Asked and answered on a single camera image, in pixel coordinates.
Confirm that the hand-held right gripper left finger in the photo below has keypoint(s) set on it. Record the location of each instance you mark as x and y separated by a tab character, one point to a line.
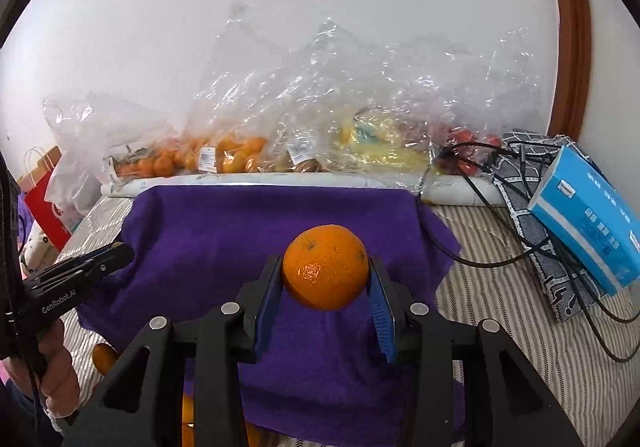
267	312

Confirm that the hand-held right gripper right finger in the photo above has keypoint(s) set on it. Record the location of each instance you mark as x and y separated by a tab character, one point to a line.
382	322

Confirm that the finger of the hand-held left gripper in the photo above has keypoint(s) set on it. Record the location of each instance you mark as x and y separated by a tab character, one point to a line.
100	262

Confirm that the medium orange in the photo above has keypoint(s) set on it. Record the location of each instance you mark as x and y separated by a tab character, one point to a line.
325	267

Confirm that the person's left forearm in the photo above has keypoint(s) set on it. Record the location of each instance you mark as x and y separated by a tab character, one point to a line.
17	412

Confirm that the person's left hand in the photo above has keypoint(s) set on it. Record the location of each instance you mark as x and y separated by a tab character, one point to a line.
60	377

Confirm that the white spotted cloth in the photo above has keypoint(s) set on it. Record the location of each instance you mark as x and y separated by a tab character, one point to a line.
35	247

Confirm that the red paper bag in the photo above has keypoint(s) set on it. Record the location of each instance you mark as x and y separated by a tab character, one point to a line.
42	212

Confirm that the small orange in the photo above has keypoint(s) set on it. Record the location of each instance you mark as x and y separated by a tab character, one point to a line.
105	358
187	419

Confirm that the white plastic bag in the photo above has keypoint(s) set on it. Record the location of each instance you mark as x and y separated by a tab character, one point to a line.
75	187

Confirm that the purple towel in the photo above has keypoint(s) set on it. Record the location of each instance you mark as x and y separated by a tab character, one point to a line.
225	227

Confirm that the clear bag of tangerines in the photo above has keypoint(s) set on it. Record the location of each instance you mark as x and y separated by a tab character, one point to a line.
145	164

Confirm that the striped bed sheet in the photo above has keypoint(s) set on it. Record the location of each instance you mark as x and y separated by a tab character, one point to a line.
500	327

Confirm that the clear bag of brown fruit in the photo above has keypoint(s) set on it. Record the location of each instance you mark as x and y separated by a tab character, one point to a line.
300	159

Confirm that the clear bag of oranges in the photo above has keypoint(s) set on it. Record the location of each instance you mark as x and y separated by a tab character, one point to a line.
240	152

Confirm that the clear bag of yellow fruit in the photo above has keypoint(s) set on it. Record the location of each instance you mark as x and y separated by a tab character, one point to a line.
375	147

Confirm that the clear bag of red fruit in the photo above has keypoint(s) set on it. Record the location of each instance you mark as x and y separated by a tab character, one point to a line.
465	162

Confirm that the blue tissue box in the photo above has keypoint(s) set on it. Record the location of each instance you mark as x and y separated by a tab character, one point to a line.
585	212

